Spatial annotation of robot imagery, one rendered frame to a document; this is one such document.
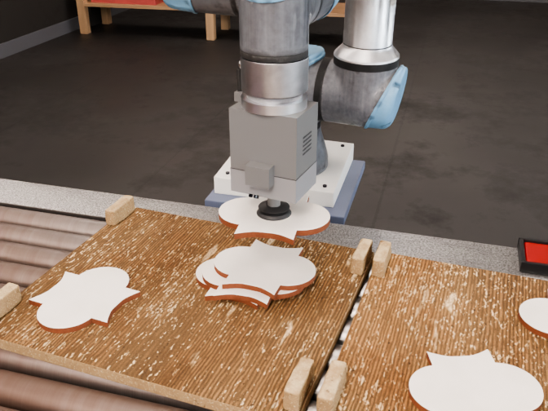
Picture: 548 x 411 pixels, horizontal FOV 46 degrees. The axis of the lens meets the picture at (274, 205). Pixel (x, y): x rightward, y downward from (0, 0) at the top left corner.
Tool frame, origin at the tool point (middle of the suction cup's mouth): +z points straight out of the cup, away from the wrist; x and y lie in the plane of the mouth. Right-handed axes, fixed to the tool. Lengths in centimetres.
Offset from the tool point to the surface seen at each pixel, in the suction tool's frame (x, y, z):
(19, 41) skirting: 369, -426, 95
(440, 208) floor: 218, -13, 104
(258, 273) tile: -1.0, -1.7, 7.6
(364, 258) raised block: 8.3, 9.5, 7.7
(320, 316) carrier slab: -3.0, 7.7, 10.1
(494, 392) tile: -8.4, 29.0, 9.3
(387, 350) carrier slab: -5.6, 17.0, 10.1
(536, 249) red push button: 26.3, 30.3, 10.8
